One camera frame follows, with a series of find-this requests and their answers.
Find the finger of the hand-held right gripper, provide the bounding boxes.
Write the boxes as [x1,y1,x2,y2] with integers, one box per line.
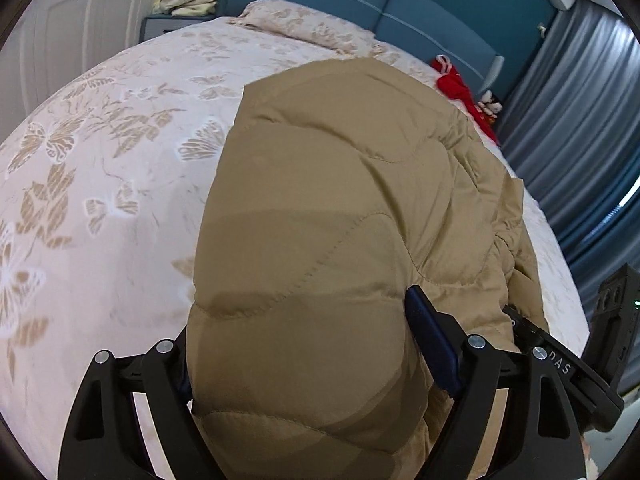
[502,302,551,348]

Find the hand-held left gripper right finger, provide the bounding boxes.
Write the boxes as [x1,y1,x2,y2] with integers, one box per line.
[404,285,586,480]

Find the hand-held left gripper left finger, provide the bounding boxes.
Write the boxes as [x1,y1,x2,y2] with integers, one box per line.
[57,327,221,480]

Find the tan quilted jacket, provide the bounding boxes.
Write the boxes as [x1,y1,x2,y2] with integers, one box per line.
[187,57,551,480]

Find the grey curtain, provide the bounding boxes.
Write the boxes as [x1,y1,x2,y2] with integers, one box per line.
[500,0,640,301]

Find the bed with butterfly print bedspread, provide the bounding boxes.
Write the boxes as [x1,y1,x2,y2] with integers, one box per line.
[0,0,593,480]

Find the small mouse plush toy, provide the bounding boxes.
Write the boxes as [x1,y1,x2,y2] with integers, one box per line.
[475,89,503,121]

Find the red plush toy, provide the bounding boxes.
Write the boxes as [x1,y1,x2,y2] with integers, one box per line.
[431,54,501,146]

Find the blue padded headboard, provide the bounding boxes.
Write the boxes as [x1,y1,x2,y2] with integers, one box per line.
[220,0,506,96]

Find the butterfly print pillow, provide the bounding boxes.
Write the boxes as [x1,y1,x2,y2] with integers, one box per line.
[227,0,376,53]

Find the blue nightstand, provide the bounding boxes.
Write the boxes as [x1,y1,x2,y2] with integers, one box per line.
[140,14,216,43]

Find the white wardrobe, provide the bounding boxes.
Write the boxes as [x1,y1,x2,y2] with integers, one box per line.
[0,0,188,126]

